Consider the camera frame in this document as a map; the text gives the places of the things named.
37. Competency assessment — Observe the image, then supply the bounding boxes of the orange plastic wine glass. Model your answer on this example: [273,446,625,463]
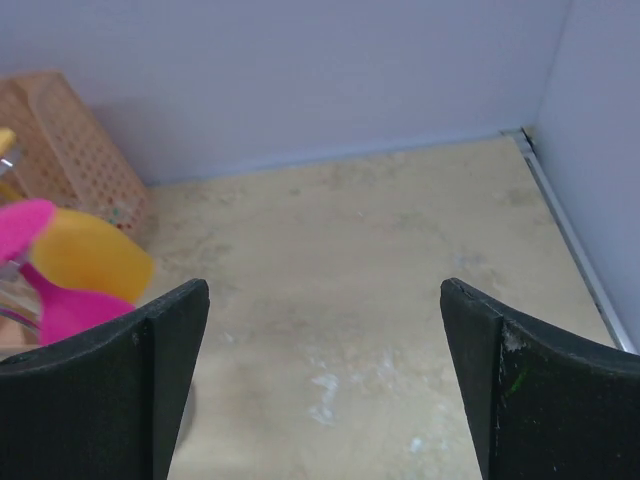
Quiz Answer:
[0,127,156,304]

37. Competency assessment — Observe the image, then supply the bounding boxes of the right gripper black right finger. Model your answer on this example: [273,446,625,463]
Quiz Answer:
[440,278,639,479]

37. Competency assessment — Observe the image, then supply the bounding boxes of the orange perforated desk organizer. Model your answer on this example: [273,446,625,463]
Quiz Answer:
[1,71,150,239]

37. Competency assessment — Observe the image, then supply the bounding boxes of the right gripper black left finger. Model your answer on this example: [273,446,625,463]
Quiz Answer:
[1,279,209,479]

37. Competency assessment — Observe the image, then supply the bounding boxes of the pink plastic wine glass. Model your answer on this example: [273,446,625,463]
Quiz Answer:
[1,199,151,346]

